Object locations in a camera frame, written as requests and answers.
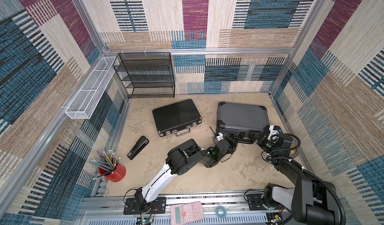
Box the grey poker case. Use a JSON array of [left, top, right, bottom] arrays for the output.
[[216, 102, 270, 144]]

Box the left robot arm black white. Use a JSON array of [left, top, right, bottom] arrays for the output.
[[135, 135, 238, 212]]

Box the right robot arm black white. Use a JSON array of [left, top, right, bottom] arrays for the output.
[[250, 128, 347, 225]]

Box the black poker case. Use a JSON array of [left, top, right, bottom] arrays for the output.
[[152, 99, 202, 137]]

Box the blue tape roll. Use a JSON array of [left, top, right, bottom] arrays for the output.
[[215, 206, 227, 219]]

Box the pink calculator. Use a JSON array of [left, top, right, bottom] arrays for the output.
[[170, 202, 204, 225]]

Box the black stapler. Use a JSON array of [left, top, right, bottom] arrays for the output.
[[127, 136, 149, 160]]

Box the red pencil cup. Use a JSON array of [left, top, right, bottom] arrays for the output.
[[89, 150, 126, 183]]

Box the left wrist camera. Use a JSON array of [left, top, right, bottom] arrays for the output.
[[214, 132, 224, 142]]

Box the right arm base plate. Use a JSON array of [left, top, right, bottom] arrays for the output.
[[245, 194, 286, 211]]

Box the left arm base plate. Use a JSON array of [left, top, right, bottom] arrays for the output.
[[123, 197, 167, 215]]

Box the black wire mesh shelf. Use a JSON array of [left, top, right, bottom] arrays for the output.
[[113, 52, 176, 99]]

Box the white wire mesh basket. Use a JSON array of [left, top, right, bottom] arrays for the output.
[[65, 57, 116, 120]]

